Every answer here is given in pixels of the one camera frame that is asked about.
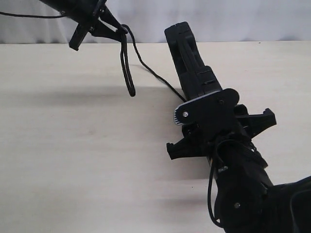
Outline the black plastic carrying case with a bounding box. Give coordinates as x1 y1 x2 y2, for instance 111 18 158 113
164 21 222 101

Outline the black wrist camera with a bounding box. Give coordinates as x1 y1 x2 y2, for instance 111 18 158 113
173 88 240 125

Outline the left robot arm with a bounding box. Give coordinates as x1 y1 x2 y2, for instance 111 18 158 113
42 0 127 51

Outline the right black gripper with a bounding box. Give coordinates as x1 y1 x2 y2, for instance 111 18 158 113
166 108 276 160

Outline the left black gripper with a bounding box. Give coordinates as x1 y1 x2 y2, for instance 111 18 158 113
68 0 128 51

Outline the black braided rope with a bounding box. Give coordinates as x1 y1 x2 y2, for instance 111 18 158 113
120 23 187 102

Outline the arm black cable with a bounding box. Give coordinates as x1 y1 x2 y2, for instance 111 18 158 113
0 11 64 19
207 138 234 224

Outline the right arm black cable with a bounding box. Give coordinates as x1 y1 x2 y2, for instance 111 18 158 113
207 138 234 224

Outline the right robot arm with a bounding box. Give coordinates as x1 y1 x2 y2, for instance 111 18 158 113
167 105 311 233

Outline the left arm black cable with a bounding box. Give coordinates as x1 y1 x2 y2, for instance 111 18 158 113
0 11 64 19

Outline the white backdrop curtain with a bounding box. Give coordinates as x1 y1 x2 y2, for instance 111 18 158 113
0 0 311 44

